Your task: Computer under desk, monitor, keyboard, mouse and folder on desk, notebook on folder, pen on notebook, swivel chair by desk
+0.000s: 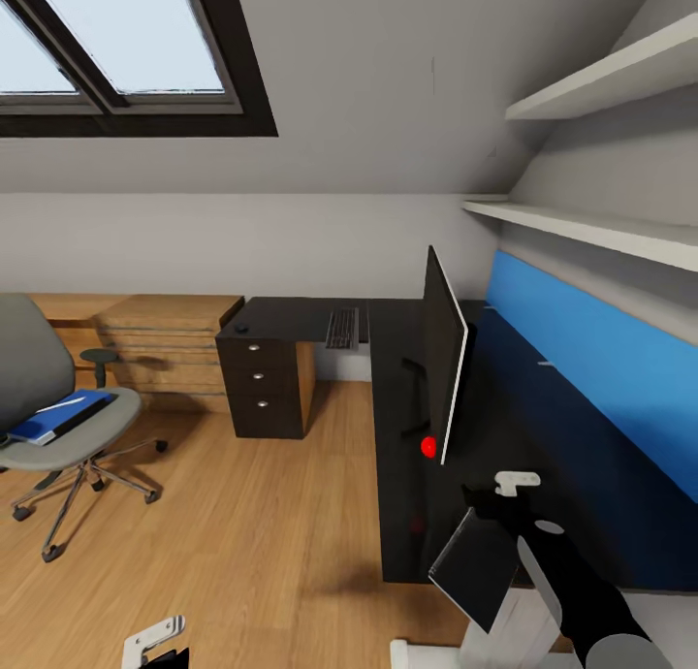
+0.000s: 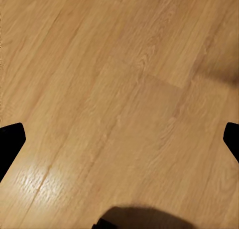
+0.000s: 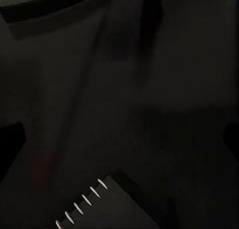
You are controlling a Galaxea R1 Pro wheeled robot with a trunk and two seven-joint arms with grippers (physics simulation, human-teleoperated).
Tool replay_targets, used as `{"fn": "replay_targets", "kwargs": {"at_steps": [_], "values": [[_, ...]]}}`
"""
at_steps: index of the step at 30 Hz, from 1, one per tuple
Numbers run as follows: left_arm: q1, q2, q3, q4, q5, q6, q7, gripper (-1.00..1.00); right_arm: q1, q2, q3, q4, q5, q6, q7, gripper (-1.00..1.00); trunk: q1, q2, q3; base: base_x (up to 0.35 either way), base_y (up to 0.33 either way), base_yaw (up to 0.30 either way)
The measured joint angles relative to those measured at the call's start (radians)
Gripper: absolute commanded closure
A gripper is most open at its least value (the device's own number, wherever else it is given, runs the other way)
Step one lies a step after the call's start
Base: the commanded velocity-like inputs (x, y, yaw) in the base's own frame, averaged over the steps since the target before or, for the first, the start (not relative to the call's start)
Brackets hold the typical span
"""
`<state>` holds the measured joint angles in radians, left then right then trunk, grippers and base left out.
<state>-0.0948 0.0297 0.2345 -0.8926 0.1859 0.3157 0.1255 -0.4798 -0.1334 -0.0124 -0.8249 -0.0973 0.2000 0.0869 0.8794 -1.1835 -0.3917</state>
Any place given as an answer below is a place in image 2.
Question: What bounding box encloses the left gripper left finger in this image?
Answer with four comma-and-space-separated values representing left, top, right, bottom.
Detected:
0, 122, 26, 182

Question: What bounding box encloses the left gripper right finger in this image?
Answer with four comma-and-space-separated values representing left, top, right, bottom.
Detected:
223, 122, 239, 163

